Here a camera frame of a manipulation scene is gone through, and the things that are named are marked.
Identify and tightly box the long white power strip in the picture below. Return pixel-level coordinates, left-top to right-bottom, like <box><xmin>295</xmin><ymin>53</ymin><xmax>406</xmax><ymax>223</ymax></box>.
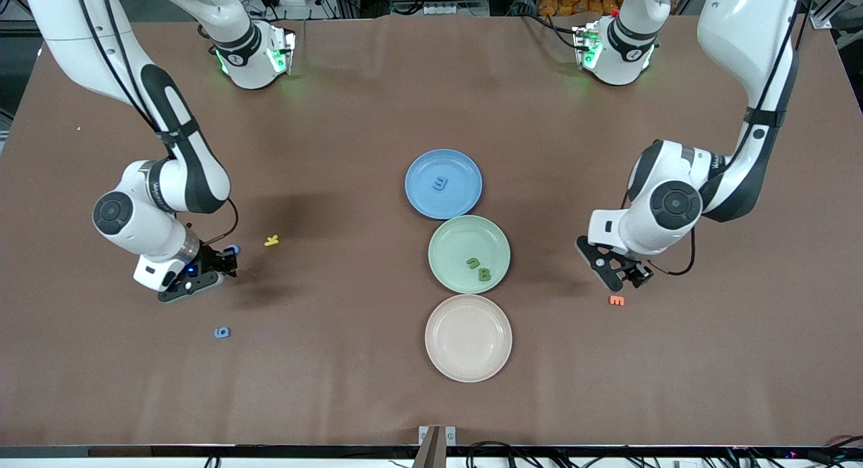
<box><xmin>423</xmin><ymin>1</ymin><xmax>491</xmax><ymax>17</ymax></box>

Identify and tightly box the beige plate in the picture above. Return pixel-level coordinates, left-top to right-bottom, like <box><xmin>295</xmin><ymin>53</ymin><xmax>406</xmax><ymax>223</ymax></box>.
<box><xmin>425</xmin><ymin>294</ymin><xmax>513</xmax><ymax>384</ymax></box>

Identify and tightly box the green plate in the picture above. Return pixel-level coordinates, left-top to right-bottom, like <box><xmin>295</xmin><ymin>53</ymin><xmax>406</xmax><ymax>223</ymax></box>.
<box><xmin>428</xmin><ymin>215</ymin><xmax>511</xmax><ymax>295</ymax></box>

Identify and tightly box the brown table cover sheet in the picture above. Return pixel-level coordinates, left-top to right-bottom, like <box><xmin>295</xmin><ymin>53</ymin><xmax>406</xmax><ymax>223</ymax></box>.
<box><xmin>0</xmin><ymin>15</ymin><xmax>863</xmax><ymax>448</ymax></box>

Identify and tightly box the black cable loop bundle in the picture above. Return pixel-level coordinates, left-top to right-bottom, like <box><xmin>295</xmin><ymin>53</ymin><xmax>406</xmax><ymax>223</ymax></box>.
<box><xmin>465</xmin><ymin>441</ymin><xmax>540</xmax><ymax>468</ymax></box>

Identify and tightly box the blue plate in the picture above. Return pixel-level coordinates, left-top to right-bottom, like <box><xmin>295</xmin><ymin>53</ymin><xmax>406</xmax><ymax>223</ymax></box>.
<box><xmin>405</xmin><ymin>149</ymin><xmax>483</xmax><ymax>221</ymax></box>

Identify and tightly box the black base cable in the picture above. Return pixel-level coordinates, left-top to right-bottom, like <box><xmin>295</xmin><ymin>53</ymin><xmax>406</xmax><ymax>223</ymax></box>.
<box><xmin>523</xmin><ymin>9</ymin><xmax>582</xmax><ymax>51</ymax></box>

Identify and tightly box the aluminium frame profile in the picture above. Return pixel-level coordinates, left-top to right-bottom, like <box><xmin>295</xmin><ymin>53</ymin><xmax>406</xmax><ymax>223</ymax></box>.
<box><xmin>808</xmin><ymin>0</ymin><xmax>852</xmax><ymax>30</ymax></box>

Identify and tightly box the silver camera mount bracket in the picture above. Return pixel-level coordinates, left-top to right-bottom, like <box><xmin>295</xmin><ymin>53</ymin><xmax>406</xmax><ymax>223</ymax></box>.
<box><xmin>413</xmin><ymin>425</ymin><xmax>458</xmax><ymax>468</ymax></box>

